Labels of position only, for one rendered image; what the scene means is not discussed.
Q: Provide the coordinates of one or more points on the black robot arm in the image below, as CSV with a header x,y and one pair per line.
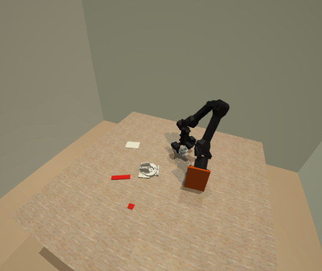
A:
x,y
202,147

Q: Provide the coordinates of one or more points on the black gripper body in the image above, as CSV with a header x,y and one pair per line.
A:
x,y
177,145

